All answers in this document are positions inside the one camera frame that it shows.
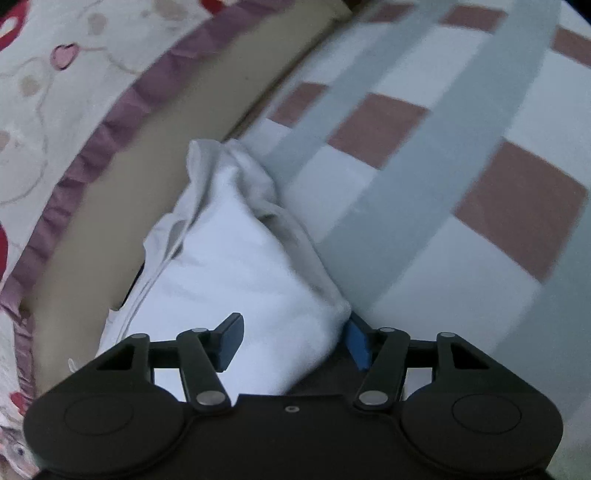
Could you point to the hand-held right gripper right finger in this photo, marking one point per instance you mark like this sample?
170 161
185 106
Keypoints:
358 342

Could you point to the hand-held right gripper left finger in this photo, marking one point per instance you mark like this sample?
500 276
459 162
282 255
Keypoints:
231 340

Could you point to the white garment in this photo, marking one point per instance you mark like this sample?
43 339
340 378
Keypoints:
240 258

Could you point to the checked bed sheet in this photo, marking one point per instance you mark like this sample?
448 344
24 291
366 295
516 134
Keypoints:
461 161

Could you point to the printed quilt with purple trim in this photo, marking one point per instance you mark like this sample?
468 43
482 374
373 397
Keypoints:
55 92

